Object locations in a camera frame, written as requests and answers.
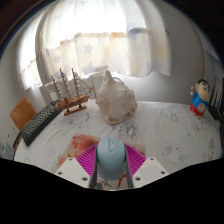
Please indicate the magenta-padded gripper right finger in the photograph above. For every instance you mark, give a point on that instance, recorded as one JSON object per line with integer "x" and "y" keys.
{"x": 150, "y": 170}

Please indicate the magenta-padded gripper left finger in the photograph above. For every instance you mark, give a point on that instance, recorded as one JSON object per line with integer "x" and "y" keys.
{"x": 71, "y": 171}

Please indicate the light blue computer mouse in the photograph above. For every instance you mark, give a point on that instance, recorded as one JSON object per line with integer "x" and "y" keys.
{"x": 111, "y": 160}

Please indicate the white printed tablecloth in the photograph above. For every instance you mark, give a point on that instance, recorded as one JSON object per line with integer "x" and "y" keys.
{"x": 166, "y": 133}

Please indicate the dark keyboard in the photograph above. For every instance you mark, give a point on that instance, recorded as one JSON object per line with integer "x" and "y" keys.
{"x": 40, "y": 124}

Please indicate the wooden sailing ship model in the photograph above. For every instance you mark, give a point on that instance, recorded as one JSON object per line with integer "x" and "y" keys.
{"x": 71, "y": 101}

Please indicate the large white conch shell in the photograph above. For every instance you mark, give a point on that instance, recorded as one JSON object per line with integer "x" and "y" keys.
{"x": 116, "y": 101}

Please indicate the orange wooden chair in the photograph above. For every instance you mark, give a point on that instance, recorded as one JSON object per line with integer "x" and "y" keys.
{"x": 21, "y": 113}

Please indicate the white radiator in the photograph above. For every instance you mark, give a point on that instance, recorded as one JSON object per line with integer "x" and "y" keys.
{"x": 50, "y": 91}

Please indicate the cartoon boy clock figure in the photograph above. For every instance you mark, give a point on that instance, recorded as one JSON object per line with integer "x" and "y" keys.
{"x": 200, "y": 98}

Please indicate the white star-print curtain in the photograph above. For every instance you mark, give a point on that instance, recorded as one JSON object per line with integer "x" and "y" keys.
{"x": 100, "y": 43}

